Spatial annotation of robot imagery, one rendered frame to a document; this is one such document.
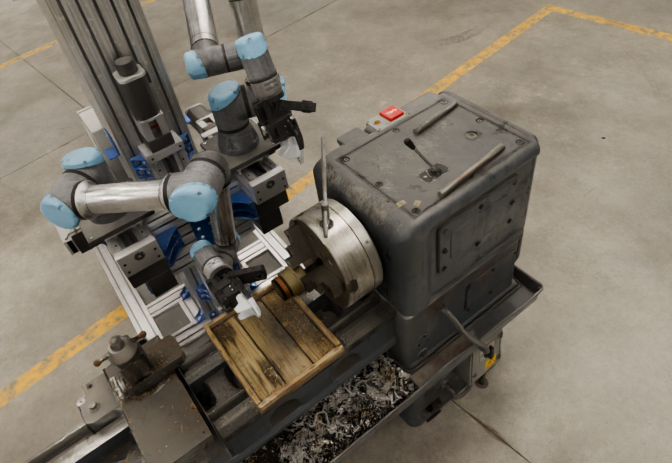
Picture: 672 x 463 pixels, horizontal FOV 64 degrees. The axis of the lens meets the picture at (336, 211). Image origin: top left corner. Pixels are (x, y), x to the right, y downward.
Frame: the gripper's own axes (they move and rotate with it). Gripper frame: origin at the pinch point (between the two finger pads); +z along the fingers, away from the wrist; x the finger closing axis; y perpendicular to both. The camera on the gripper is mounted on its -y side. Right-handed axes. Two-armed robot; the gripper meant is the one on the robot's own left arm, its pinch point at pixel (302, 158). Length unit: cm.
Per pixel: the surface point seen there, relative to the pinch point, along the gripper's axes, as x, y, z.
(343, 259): 14.8, 5.2, 26.0
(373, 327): 9, 1, 58
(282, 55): -323, -149, 38
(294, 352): 2, 26, 53
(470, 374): 0, -35, 117
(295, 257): 0.2, 13.2, 26.2
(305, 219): 1.3, 6.3, 16.5
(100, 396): -20, 79, 44
